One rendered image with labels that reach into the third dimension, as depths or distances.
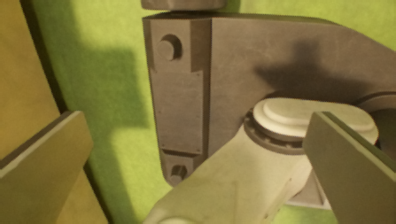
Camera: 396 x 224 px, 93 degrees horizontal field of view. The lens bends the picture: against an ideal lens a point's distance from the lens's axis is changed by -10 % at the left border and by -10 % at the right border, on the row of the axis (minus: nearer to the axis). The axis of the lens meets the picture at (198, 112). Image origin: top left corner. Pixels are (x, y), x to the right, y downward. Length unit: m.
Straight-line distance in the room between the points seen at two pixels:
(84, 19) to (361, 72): 0.78
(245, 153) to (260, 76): 0.20
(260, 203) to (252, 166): 0.06
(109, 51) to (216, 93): 0.43
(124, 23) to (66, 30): 0.24
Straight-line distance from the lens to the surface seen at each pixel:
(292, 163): 0.34
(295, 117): 0.36
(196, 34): 0.43
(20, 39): 0.83
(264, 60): 0.46
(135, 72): 0.75
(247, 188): 0.29
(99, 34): 0.78
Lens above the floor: 0.61
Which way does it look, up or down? 57 degrees down
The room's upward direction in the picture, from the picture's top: 158 degrees counter-clockwise
